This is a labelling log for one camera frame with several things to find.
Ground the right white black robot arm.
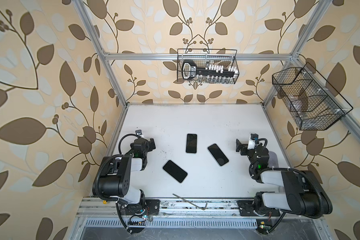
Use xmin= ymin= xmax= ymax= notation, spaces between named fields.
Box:
xmin=236 ymin=134 xmax=333 ymax=219

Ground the black socket holder tool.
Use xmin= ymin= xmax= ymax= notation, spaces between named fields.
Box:
xmin=180 ymin=60 xmax=239 ymax=82

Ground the black wire basket right wall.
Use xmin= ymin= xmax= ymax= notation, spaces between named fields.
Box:
xmin=272 ymin=62 xmax=354 ymax=131

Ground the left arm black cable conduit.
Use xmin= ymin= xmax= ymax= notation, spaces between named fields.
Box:
xmin=92 ymin=133 xmax=139 ymax=202

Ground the black wire basket wall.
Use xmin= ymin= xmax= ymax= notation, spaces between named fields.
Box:
xmin=272 ymin=62 xmax=354 ymax=131
xmin=177 ymin=48 xmax=240 ymax=85

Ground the black phone tilted front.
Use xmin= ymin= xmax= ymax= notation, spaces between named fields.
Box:
xmin=163 ymin=160 xmax=188 ymax=183

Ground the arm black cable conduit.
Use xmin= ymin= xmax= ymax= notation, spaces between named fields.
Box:
xmin=248 ymin=137 xmax=333 ymax=219
xmin=92 ymin=133 xmax=139 ymax=202

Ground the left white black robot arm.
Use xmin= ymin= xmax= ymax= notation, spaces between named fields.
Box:
xmin=92 ymin=130 xmax=156 ymax=215

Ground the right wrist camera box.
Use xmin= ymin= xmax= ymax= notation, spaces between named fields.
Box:
xmin=248 ymin=134 xmax=259 ymax=150

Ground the black wire basket back wall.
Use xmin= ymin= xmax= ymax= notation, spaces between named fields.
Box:
xmin=177 ymin=48 xmax=240 ymax=85

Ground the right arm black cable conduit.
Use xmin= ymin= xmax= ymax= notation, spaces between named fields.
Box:
xmin=248 ymin=137 xmax=333 ymax=219

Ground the metal hex key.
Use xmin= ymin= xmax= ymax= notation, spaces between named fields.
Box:
xmin=173 ymin=194 xmax=208 ymax=211

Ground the black phone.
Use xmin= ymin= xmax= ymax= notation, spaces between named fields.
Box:
xmin=163 ymin=160 xmax=188 ymax=183
xmin=208 ymin=144 xmax=229 ymax=167
xmin=186 ymin=134 xmax=197 ymax=154

